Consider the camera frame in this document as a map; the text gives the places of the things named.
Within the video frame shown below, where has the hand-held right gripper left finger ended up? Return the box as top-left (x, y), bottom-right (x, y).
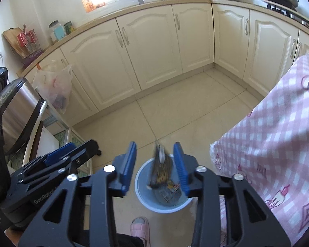
top-left (18, 141), bottom-right (137, 247)

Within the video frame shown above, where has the red wire dish rack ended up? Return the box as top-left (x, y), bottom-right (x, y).
top-left (17, 24), bottom-right (45, 57)

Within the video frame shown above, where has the wooden cutting board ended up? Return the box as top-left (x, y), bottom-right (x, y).
top-left (2, 27), bottom-right (29, 59)

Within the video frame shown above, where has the hanging translucent plastic bag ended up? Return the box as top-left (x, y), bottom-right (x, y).
top-left (32, 64), bottom-right (73, 114)

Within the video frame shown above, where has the glass jar with blue label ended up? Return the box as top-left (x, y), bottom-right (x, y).
top-left (49, 21), bottom-right (66, 43)

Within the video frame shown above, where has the printed packet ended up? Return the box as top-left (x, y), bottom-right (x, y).
top-left (157, 180), bottom-right (182, 203)

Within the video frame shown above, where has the stainless steel canister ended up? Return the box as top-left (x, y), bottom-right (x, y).
top-left (0, 77), bottom-right (46, 155)

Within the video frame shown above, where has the purple drip tray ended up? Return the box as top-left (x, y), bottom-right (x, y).
top-left (22, 50), bottom-right (45, 68)

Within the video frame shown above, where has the white patterned cloth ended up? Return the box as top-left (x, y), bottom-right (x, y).
top-left (210, 54), bottom-right (309, 247)

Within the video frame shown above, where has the pink slipper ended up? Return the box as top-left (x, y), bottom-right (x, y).
top-left (130, 217), bottom-right (150, 245)

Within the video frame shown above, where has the blue plastic waste bin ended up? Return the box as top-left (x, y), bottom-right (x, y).
top-left (135, 154), bottom-right (196, 213)

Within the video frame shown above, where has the row of cream cabinet doors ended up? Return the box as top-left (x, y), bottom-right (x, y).
top-left (24, 2), bottom-right (309, 120)

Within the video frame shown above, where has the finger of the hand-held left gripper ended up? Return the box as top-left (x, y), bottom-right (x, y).
top-left (62, 139), bottom-right (102, 175)
top-left (45, 143), bottom-right (77, 167)

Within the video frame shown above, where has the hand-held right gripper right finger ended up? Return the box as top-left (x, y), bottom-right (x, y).
top-left (173, 142), bottom-right (291, 247)

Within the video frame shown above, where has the black gas stove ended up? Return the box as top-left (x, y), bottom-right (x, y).
top-left (262, 0), bottom-right (309, 33)

